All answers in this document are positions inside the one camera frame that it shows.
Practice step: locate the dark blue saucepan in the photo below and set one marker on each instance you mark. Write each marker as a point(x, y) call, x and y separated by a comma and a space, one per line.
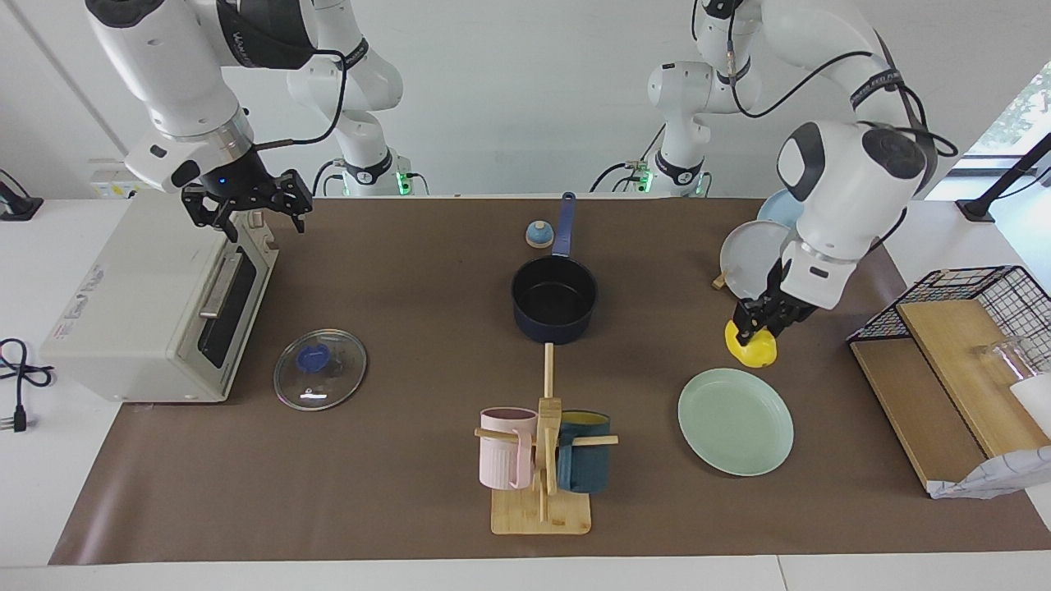
point(554, 300)

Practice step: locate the glass lid with blue knob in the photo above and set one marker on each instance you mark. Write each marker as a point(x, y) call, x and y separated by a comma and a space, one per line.
point(324, 377)

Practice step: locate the white cup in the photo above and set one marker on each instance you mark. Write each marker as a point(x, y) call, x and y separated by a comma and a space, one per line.
point(1036, 402)

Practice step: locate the white checked cloth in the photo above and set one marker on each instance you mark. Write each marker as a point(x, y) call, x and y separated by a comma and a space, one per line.
point(998, 476)

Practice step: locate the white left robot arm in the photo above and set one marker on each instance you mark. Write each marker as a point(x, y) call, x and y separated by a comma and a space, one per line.
point(854, 189)

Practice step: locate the black clamp stand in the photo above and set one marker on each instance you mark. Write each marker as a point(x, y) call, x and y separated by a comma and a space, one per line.
point(977, 209)

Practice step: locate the pale green plate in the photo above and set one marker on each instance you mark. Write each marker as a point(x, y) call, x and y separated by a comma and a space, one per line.
point(735, 423)

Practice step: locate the light blue plate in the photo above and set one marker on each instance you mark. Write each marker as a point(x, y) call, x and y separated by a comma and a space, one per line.
point(782, 209)

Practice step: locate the cream toaster oven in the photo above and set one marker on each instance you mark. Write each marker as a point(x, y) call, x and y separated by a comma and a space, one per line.
point(139, 304)

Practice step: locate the wooden plate rack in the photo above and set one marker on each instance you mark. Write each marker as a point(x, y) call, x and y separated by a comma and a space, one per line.
point(720, 281)

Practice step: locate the clear glass cup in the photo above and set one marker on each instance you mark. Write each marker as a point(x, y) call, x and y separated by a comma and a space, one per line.
point(1006, 357)

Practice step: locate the light wooden board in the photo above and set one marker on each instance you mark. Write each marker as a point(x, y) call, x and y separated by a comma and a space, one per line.
point(952, 345)

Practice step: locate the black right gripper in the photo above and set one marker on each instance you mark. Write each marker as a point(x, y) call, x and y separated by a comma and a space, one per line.
point(242, 185)

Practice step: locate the brown table mat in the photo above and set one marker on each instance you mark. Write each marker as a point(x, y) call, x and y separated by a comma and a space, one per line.
point(369, 460)

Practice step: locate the grey plate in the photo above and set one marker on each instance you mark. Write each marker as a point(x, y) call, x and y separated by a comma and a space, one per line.
point(751, 254)

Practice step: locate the pink ribbed mug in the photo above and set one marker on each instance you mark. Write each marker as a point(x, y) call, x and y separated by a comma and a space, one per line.
point(502, 451)

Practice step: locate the wooden mug tree stand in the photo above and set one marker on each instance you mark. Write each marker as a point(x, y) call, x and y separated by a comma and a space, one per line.
point(540, 513)

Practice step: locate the dark wooden board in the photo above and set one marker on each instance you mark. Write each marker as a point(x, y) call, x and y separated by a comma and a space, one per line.
point(911, 402)

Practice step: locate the dark teal mug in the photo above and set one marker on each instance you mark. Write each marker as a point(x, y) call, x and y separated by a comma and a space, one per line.
point(585, 468)

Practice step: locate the small blue wooden bell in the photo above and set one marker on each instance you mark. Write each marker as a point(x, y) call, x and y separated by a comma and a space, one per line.
point(539, 235)

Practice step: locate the black desk mount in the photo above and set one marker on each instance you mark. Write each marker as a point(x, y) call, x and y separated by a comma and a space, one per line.
point(16, 209)

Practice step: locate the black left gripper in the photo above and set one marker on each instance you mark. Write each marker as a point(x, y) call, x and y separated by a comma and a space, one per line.
point(772, 312)

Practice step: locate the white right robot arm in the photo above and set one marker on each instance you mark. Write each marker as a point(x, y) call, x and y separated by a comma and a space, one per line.
point(172, 66)

